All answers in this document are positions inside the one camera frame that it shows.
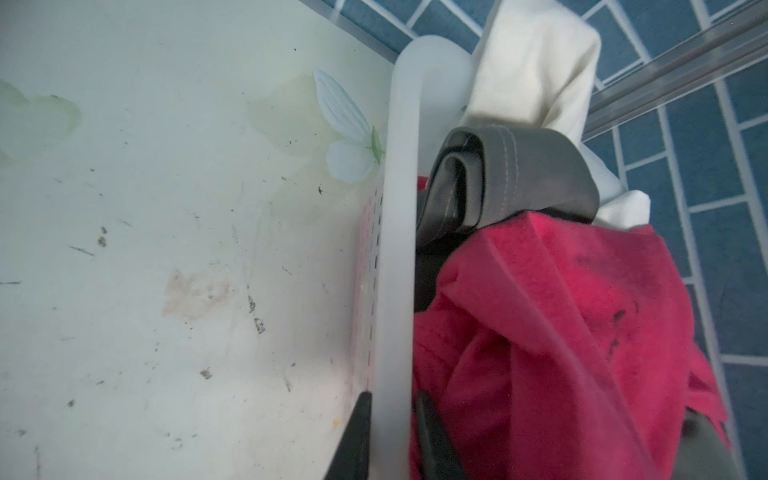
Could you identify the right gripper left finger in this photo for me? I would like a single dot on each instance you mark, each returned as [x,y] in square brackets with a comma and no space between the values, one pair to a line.
[351,458]

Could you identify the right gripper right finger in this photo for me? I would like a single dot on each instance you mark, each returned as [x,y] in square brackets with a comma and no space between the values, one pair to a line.
[439,457]

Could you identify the pink t shirt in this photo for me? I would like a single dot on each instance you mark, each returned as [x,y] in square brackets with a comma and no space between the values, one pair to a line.
[560,350]

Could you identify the white plastic laundry basket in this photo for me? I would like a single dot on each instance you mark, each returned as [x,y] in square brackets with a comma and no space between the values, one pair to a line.
[430,87]

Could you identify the grey t shirt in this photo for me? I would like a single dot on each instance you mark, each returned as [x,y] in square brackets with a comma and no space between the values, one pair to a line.
[486,175]

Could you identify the white t shirt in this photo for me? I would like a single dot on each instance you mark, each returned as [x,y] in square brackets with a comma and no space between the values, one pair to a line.
[535,67]

